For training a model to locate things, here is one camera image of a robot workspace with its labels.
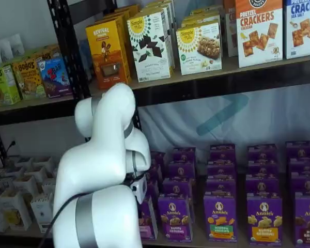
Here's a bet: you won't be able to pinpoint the wooden shelf board under purple boxes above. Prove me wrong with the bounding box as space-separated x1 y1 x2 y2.
141 231 310 248

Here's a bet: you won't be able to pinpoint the purple bunny grahams box purple patch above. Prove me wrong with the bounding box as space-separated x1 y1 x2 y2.
158 195 194 243

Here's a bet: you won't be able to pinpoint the purple box orange patch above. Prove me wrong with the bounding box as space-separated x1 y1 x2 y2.
246 197 283 245

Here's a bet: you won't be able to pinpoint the pretzel crackers cheddar box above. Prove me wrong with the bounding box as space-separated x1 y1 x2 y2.
235 0 285 69

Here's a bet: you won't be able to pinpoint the white backdrop sheet teal logo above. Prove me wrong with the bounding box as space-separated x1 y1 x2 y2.
137 84 310 181

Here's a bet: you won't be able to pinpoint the purple box pink patch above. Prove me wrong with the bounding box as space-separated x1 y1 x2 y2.
138 195 159 241

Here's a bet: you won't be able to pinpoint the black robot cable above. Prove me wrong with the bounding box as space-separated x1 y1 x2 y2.
37 192 94 248

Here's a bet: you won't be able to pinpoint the black metal shelf frame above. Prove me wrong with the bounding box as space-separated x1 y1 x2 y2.
0 0 310 167

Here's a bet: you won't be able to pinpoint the brown cracker box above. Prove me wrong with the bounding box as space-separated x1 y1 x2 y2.
224 0 239 58

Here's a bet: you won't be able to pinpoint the wooden shelf board under cracker boxes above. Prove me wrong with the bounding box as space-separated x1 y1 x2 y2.
89 53 310 91

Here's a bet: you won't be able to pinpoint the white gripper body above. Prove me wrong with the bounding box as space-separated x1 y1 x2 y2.
130 176 148 206

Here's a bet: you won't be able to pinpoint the Simple Mills almond bar box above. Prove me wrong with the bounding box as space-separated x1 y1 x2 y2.
181 7 222 28
176 22 223 76

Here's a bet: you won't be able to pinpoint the purple box green patch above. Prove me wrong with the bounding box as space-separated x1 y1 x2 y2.
203 194 238 243

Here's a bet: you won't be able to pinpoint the green Bobo's box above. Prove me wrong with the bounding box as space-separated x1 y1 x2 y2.
0 64 22 107

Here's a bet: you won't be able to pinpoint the white pouch bags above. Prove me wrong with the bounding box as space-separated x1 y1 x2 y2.
0 33 25 68

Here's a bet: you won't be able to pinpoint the blue Z Bar box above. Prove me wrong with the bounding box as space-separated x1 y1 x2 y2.
38 57 73 99

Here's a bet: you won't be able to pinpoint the purple box brown chocolate bunnies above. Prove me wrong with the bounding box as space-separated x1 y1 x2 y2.
294 192 310 246

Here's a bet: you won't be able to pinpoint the yellow Bobo's box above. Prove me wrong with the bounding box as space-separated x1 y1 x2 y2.
12 59 47 101

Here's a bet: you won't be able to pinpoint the blue sea salt crackers box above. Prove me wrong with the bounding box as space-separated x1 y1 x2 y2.
284 0 310 60

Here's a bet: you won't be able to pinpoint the wooden shelf board under Bobo's boxes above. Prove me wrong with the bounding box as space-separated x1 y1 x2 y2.
0 93 79 115

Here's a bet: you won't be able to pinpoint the Simple Mills dark cookie box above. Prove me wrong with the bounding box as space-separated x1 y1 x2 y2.
126 11 176 83
140 0 177 17

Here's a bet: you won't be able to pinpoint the orange Revival box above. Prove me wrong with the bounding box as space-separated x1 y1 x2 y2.
102 4 141 28
85 19 132 90

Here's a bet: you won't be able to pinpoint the purple snack box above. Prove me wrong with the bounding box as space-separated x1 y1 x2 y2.
207 160 236 180
167 161 196 181
247 144 278 162
247 160 279 179
290 173 310 194
150 151 166 166
172 147 196 163
147 163 163 181
285 141 310 160
288 157 310 175
162 178 195 199
206 178 236 197
209 144 236 162
245 176 280 199

